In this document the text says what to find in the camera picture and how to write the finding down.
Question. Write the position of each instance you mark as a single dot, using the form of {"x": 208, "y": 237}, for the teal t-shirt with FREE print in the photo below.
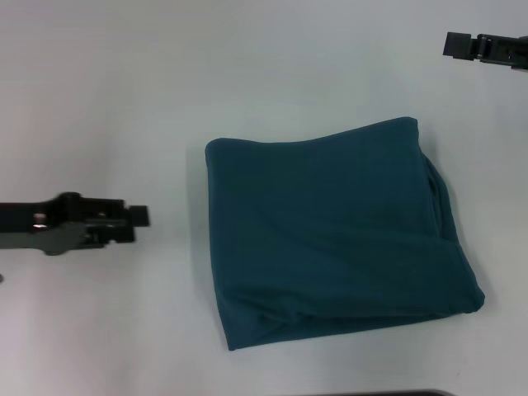
{"x": 330, "y": 239}

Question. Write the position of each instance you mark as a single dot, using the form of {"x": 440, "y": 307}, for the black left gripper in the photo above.
{"x": 41, "y": 224}

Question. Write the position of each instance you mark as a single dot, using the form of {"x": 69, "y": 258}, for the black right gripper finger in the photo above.
{"x": 482, "y": 48}

